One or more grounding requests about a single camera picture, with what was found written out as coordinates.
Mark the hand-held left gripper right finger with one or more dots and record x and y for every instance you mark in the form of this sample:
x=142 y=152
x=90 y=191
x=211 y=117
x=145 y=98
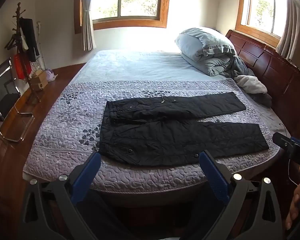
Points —
x=213 y=177

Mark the white hanging cloth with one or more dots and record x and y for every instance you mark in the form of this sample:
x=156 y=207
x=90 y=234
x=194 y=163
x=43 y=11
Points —
x=24 y=40

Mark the black pants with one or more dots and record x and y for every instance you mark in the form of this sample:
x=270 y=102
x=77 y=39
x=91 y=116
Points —
x=165 y=140

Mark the grey-blue pillow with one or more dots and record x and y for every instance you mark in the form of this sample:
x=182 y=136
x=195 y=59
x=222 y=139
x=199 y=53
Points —
x=202 y=42

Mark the beige curtain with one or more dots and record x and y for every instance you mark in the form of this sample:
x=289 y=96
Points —
x=87 y=30
x=294 y=35

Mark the black hanging garment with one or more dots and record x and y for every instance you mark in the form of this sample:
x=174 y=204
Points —
x=30 y=37

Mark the narrow wooden framed window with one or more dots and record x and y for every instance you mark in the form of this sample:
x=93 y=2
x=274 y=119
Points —
x=264 y=7

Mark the grey floral quilted bedspread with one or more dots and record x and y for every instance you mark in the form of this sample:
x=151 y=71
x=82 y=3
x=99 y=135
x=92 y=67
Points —
x=72 y=120

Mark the light blue bed sheet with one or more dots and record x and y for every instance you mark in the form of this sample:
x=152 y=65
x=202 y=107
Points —
x=140 y=65

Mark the wooden coat rack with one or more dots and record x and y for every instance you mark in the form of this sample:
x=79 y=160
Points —
x=18 y=17

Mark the striped fabric bag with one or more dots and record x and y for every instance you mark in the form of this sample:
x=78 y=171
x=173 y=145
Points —
x=36 y=66

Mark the grey fleece blanket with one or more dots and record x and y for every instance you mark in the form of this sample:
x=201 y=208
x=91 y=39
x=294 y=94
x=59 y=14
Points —
x=252 y=85

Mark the person's right hand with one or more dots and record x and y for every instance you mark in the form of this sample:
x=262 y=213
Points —
x=293 y=205

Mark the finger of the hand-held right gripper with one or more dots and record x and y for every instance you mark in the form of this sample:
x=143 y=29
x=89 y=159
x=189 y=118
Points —
x=281 y=140

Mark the red hanging bag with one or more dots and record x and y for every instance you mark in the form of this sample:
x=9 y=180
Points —
x=20 y=66

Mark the brown cardboard box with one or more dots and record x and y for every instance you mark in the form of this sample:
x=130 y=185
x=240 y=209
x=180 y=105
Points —
x=39 y=83
x=40 y=73

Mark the white purple bag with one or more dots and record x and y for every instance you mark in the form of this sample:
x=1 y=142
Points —
x=51 y=75

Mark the wooden headboard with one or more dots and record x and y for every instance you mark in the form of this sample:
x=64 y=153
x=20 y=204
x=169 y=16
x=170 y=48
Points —
x=277 y=72

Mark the chrome cantilever chair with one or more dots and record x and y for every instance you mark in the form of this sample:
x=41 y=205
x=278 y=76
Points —
x=5 y=102

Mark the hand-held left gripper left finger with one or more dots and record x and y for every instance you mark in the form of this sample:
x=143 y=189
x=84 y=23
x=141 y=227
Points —
x=86 y=177

